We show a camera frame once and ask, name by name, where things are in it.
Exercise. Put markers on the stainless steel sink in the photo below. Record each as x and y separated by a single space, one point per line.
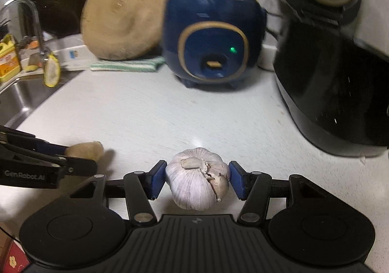
18 99

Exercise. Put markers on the ginger root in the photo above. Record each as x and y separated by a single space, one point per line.
85 149

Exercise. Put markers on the black rice cooker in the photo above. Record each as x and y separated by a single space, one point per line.
328 93

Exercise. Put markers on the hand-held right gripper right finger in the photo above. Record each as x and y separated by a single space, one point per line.
237 180

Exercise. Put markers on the garlic bulb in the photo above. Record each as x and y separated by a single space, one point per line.
191 184

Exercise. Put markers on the blue rice cooker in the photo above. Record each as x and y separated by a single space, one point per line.
197 23

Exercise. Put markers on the round wooden cutting board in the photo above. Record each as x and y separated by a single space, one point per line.
127 14

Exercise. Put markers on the chrome faucet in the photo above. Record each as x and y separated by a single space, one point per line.
36 26

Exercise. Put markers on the yellow-rimmed mesh strainer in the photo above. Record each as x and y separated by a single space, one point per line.
52 73

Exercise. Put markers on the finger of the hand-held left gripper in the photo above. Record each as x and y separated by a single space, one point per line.
79 167
54 149

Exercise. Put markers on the yellow sponge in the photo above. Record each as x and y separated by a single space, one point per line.
31 68

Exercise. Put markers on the small counter sticker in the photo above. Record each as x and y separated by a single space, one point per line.
74 55

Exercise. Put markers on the black pan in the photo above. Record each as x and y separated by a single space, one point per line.
57 8

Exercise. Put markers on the yellow detergent bottle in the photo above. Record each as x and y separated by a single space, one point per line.
9 63

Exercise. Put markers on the green striped cloth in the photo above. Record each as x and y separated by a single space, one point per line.
127 65

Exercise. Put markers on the red floral mat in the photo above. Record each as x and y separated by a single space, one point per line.
15 257

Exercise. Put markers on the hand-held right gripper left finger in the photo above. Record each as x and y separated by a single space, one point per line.
158 180

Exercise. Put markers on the orange dish cloth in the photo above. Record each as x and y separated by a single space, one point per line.
32 44

